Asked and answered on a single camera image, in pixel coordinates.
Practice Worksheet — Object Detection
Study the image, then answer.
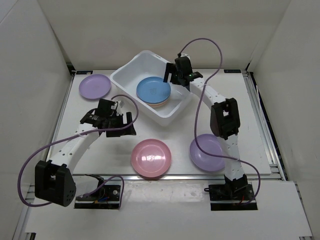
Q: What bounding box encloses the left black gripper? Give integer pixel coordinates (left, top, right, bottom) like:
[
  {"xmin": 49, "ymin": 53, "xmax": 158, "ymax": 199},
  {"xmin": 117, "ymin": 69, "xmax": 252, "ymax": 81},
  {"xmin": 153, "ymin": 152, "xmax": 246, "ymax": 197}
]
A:
[{"xmin": 106, "ymin": 112, "xmax": 136, "ymax": 138}]

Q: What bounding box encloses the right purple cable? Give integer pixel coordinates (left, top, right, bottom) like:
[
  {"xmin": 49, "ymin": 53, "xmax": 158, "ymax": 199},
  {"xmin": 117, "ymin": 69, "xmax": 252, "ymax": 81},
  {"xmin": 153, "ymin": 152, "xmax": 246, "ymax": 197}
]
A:
[{"xmin": 177, "ymin": 37, "xmax": 261, "ymax": 205}]

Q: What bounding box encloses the black logo sticker right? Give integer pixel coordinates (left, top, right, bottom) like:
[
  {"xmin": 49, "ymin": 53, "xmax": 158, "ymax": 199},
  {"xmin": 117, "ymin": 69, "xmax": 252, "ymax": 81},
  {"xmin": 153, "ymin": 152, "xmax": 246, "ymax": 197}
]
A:
[{"xmin": 223, "ymin": 69, "xmax": 242, "ymax": 74}]

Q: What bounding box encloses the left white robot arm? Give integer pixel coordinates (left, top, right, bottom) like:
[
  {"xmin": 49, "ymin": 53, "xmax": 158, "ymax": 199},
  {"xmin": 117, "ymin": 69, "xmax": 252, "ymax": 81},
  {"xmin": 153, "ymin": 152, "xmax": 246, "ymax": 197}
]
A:
[{"xmin": 34, "ymin": 99, "xmax": 138, "ymax": 207}]

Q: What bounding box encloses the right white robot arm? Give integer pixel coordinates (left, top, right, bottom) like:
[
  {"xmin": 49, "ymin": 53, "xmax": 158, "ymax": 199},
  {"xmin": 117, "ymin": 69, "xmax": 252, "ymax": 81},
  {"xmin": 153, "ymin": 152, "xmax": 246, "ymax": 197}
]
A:
[{"xmin": 163, "ymin": 53, "xmax": 248, "ymax": 200}]

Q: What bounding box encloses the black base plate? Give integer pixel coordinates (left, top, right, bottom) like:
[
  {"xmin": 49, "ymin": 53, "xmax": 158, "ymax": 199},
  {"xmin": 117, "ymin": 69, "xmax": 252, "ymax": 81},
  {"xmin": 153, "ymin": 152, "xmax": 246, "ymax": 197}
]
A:
[
  {"xmin": 204, "ymin": 184, "xmax": 258, "ymax": 211},
  {"xmin": 74, "ymin": 185, "xmax": 122, "ymax": 210}
]

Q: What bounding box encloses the purple plate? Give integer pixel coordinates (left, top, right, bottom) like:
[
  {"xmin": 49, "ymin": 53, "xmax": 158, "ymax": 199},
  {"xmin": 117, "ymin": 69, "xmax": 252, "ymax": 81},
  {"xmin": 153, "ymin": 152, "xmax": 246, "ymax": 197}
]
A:
[
  {"xmin": 78, "ymin": 74, "xmax": 112, "ymax": 100},
  {"xmin": 189, "ymin": 134, "xmax": 225, "ymax": 172}
]

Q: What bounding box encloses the white table board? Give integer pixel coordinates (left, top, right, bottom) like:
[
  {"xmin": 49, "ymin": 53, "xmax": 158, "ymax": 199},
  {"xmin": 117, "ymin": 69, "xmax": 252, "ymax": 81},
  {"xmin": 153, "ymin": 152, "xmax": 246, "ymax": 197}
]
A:
[{"xmin": 41, "ymin": 68, "xmax": 273, "ymax": 179}]

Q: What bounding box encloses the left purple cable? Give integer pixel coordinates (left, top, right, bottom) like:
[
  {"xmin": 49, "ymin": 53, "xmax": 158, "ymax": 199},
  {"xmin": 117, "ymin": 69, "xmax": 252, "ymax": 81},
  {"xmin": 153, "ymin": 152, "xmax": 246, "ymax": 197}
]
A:
[{"xmin": 17, "ymin": 94, "xmax": 140, "ymax": 208}]

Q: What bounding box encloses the orange yellow plate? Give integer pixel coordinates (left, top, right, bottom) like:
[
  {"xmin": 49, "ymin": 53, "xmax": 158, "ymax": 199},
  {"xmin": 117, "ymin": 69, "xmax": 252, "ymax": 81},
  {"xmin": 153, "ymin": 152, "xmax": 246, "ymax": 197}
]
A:
[{"xmin": 147, "ymin": 98, "xmax": 169, "ymax": 107}]

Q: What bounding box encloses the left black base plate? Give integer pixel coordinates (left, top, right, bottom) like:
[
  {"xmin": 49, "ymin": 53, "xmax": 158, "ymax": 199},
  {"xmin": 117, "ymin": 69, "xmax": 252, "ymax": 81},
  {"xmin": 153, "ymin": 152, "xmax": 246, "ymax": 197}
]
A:
[{"xmin": 74, "ymin": 185, "xmax": 122, "ymax": 210}]

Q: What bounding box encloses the purple cable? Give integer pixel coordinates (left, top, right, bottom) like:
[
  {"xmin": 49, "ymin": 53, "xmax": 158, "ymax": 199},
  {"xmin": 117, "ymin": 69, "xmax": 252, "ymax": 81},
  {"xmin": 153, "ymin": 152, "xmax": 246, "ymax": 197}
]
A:
[
  {"xmin": 177, "ymin": 37, "xmax": 261, "ymax": 205},
  {"xmin": 17, "ymin": 94, "xmax": 140, "ymax": 208}
]

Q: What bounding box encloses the blue plate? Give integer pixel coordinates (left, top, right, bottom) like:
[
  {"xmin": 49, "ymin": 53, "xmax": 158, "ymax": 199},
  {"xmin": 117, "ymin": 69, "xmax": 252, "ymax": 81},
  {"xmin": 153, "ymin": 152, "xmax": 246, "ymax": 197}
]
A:
[
  {"xmin": 136, "ymin": 76, "xmax": 171, "ymax": 104},
  {"xmin": 143, "ymin": 97, "xmax": 169, "ymax": 107}
]

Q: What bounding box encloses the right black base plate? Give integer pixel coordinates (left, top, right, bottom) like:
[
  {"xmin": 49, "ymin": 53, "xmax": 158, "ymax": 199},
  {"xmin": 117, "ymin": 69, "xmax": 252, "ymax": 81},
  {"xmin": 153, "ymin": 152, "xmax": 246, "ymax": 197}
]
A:
[{"xmin": 204, "ymin": 184, "xmax": 258, "ymax": 211}]

